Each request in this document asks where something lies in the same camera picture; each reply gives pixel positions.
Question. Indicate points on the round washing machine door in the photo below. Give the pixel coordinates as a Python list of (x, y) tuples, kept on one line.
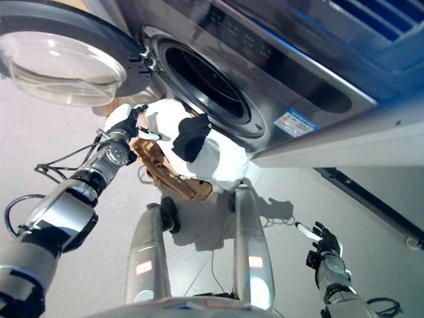
[(76, 36)]

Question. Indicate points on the black metal frame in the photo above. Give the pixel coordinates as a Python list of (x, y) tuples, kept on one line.
[(364, 198)]

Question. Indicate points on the wooden laundry basket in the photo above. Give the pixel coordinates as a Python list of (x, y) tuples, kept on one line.
[(169, 179)]

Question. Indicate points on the grey front-load washing machine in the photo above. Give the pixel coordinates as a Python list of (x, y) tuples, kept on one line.
[(281, 66)]

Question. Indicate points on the robot legs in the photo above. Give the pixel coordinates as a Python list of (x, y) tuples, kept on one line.
[(213, 261)]

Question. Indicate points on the silver robot leg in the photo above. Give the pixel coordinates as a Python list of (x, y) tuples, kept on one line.
[(251, 238), (145, 251)]

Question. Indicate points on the blue energy label sticker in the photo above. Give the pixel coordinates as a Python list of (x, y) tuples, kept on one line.
[(296, 122)]

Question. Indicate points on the silver left robot leg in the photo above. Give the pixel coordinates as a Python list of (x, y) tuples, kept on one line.
[(145, 251)]

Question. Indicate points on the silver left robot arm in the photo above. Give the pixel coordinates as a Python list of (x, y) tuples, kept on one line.
[(63, 205)]

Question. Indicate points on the silver right robot leg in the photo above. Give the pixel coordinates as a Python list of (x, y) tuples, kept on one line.
[(251, 238)]

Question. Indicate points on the black garment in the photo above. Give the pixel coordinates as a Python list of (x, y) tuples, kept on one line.
[(192, 139)]

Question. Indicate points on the white garment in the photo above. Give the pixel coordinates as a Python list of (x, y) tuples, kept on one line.
[(225, 162)]

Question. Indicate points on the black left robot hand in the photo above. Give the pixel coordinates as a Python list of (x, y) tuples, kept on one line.
[(127, 123)]

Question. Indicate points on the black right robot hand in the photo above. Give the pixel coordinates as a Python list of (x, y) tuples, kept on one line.
[(326, 243)]

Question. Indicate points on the black left robot foot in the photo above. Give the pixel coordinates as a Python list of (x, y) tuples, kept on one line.
[(169, 215)]

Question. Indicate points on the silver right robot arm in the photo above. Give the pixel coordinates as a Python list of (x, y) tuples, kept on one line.
[(338, 291)]

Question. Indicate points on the dryer vent grille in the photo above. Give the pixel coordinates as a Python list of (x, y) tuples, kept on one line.
[(381, 16)]

